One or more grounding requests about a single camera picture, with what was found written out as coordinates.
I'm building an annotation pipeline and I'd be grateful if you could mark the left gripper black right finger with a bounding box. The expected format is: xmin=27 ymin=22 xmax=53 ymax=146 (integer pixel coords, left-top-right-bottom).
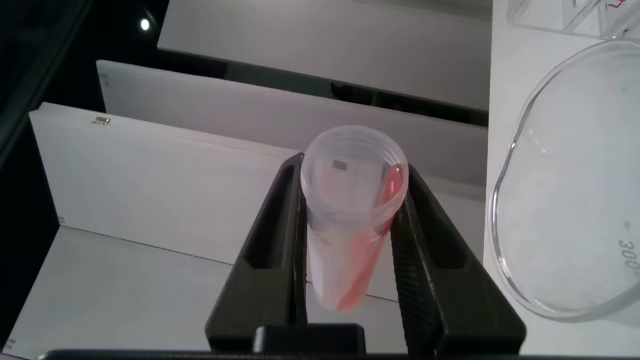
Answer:
xmin=389 ymin=163 xmax=528 ymax=359

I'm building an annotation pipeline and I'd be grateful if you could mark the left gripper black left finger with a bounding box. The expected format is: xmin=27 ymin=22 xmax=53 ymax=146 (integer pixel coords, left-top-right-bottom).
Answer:
xmin=204 ymin=152 xmax=310 ymax=352

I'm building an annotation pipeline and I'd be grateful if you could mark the test tube with red pigment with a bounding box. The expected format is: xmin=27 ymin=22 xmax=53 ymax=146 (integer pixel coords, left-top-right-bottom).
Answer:
xmin=298 ymin=124 xmax=411 ymax=314

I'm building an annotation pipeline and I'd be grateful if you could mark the clear glass beaker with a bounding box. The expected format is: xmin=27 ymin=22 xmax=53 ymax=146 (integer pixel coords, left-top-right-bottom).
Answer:
xmin=488 ymin=37 xmax=640 ymax=324

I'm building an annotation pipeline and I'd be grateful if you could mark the clear acrylic test tube rack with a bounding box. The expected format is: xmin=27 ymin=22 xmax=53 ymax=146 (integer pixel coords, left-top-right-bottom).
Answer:
xmin=505 ymin=0 xmax=640 ymax=42

